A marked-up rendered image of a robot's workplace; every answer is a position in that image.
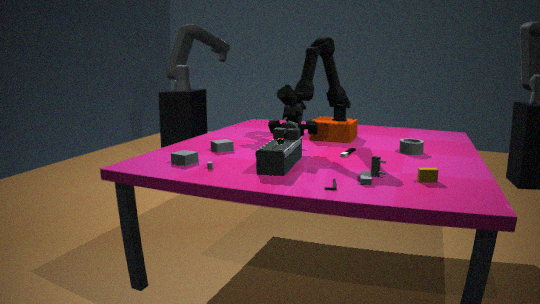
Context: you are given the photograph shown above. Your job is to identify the yellow block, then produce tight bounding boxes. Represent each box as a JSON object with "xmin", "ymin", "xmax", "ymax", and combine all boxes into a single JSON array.
[{"xmin": 417, "ymin": 168, "xmax": 439, "ymax": 183}]

